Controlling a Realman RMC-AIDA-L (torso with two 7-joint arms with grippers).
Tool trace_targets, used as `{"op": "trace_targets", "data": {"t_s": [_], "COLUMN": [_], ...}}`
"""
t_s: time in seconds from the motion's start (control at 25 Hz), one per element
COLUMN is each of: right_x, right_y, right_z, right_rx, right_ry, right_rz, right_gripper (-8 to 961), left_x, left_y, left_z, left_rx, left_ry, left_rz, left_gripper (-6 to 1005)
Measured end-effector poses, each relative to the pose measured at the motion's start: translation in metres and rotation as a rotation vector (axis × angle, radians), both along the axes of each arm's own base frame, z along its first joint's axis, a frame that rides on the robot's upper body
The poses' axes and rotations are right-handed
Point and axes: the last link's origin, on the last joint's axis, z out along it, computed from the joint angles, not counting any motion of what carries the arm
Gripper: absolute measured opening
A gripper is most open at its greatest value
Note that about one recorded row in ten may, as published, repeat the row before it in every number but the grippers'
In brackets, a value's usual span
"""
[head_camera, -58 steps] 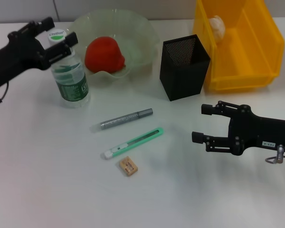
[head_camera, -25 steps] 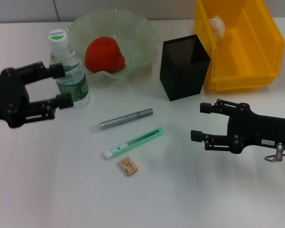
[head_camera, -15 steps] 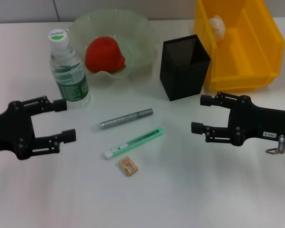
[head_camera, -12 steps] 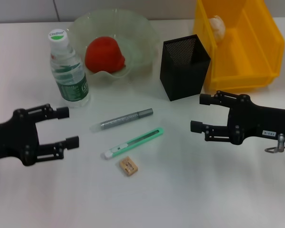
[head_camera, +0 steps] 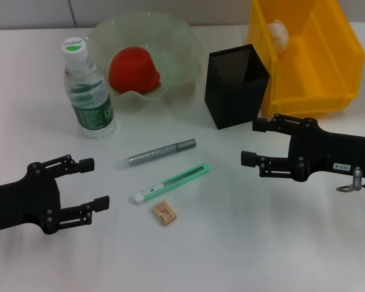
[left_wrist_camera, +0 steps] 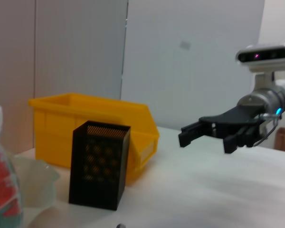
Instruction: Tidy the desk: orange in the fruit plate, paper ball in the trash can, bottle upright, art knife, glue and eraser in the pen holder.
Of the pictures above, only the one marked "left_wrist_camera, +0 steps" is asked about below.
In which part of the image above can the yellow plastic bin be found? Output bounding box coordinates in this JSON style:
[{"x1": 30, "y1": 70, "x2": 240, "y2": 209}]
[{"x1": 28, "y1": 93, "x2": 160, "y2": 186}]

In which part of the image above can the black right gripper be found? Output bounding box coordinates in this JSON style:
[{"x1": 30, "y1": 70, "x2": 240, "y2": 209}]
[{"x1": 178, "y1": 105, "x2": 264, "y2": 154}]

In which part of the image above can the right arm cable with plug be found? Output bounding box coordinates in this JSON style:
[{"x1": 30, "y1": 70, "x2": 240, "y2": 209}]
[{"x1": 254, "y1": 113, "x2": 283, "y2": 147}]

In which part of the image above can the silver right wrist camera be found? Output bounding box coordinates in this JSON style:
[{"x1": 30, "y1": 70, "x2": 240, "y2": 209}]
[{"x1": 236, "y1": 44, "x2": 285, "y2": 95}]

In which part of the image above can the green glass fruit plate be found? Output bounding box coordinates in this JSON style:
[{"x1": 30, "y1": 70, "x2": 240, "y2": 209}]
[{"x1": 13, "y1": 155, "x2": 61, "y2": 228}]

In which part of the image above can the black mesh pen holder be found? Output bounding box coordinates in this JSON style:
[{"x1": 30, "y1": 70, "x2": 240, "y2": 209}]
[{"x1": 68, "y1": 120, "x2": 131, "y2": 211}]

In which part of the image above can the clear bottle with green label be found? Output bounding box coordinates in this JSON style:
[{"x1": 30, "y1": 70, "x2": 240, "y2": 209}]
[{"x1": 0, "y1": 103, "x2": 24, "y2": 228}]

